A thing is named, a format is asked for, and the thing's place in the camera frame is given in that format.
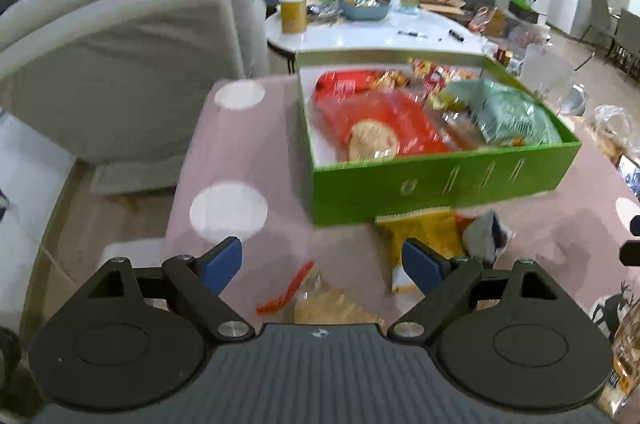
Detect yellow snack packet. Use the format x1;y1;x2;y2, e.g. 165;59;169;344
374;208;465;295

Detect dark blue white snack packet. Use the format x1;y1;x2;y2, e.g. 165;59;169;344
462;210;515;269

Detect clear bag yellow crackers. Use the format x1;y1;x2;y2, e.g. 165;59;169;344
255;260;385;328

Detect green snack bag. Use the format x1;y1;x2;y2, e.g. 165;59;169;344
440;78;563;147

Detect red cookie snack bag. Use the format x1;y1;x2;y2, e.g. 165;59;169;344
314;69;450;162

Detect plastic bag of pastries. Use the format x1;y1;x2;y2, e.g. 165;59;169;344
586;104;639;165

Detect pink polka dot tablecloth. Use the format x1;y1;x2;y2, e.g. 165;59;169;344
164;75;640;420

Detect green cardboard box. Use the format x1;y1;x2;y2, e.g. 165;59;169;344
295;49;582;226

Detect clear glass mug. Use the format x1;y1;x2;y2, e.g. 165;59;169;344
520;45;594;116

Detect grey dining chair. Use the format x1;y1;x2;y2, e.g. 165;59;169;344
579;0;615;49

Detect beige sofa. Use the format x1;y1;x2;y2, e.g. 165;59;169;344
1;0;269;196

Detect white round coffee table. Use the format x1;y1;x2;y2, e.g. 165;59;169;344
266;7;484;57

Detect blue snack tray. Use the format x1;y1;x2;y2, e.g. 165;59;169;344
338;0;390;21

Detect yellow can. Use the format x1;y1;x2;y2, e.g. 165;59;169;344
279;0;307;35

